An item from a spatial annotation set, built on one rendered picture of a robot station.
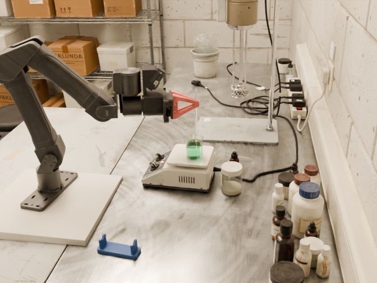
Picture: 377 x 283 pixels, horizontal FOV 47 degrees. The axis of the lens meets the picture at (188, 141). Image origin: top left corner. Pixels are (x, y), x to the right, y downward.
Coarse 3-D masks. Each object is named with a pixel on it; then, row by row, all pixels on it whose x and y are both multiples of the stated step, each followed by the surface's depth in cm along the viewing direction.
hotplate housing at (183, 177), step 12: (168, 168) 122; (180, 168) 122; (192, 168) 121; (204, 168) 121; (216, 168) 128; (144, 180) 125; (156, 180) 124; (168, 180) 123; (180, 180) 123; (192, 180) 122; (204, 180) 121
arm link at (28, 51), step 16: (16, 48) 101; (32, 48) 101; (48, 48) 108; (0, 64) 102; (16, 64) 102; (32, 64) 104; (48, 64) 105; (64, 64) 108; (64, 80) 108; (80, 80) 109; (80, 96) 110; (96, 96) 110
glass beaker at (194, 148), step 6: (192, 132) 123; (198, 132) 122; (186, 138) 122; (192, 138) 123; (198, 138) 123; (186, 144) 120; (192, 144) 119; (198, 144) 119; (186, 150) 121; (192, 150) 120; (198, 150) 120; (186, 156) 122; (192, 156) 120; (198, 156) 121
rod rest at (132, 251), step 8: (104, 240) 102; (136, 240) 100; (104, 248) 102; (112, 248) 101; (120, 248) 101; (128, 248) 101; (136, 248) 101; (120, 256) 100; (128, 256) 99; (136, 256) 99
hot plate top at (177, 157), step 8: (176, 144) 131; (184, 144) 131; (176, 152) 127; (184, 152) 126; (208, 152) 126; (168, 160) 123; (176, 160) 122; (184, 160) 122; (200, 160) 122; (208, 160) 122
